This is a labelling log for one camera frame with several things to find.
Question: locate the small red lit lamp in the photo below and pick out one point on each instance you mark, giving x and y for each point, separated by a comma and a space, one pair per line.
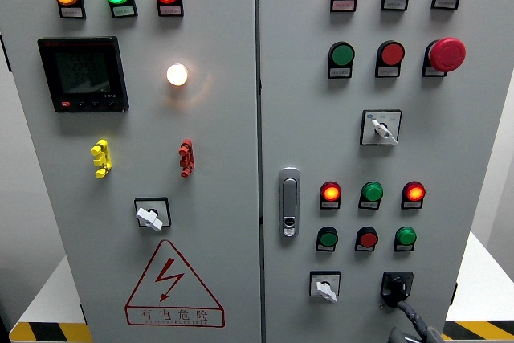
414, 192
331, 192

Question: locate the black yellow striped tape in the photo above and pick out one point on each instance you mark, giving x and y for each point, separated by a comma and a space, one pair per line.
482, 330
48, 331

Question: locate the white lit lamp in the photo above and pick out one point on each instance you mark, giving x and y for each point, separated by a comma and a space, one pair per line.
177, 74

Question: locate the black display meter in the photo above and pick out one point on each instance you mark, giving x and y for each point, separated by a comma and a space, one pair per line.
82, 74

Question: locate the large red stop button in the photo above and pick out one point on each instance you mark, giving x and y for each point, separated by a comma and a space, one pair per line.
448, 54

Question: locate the red warning triangle sticker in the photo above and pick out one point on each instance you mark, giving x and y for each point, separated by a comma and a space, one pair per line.
169, 274

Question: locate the silver door lock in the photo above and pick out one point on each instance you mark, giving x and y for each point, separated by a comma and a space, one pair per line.
289, 198

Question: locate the large red push button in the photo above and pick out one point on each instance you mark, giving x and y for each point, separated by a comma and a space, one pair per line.
392, 54

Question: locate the small label plate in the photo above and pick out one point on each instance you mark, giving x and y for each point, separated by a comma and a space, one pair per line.
402, 248
444, 3
343, 5
432, 72
72, 12
387, 72
364, 248
367, 205
170, 10
329, 205
410, 205
124, 11
324, 248
394, 3
340, 72

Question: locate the pale grey door with lock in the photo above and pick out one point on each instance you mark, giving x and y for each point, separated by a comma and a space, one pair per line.
317, 142

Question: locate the black door hinge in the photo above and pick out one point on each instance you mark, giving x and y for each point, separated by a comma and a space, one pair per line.
454, 293
82, 313
5, 54

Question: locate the large green push button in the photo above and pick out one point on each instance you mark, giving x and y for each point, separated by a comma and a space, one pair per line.
343, 54

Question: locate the pale grey door with display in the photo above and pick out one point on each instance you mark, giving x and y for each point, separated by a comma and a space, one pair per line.
221, 138

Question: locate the small green push button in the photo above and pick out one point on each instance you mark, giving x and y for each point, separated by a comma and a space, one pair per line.
328, 238

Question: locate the small red push button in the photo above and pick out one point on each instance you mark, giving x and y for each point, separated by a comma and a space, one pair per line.
368, 239

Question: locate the small green lamp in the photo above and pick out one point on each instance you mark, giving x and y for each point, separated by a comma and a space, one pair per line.
406, 236
372, 191

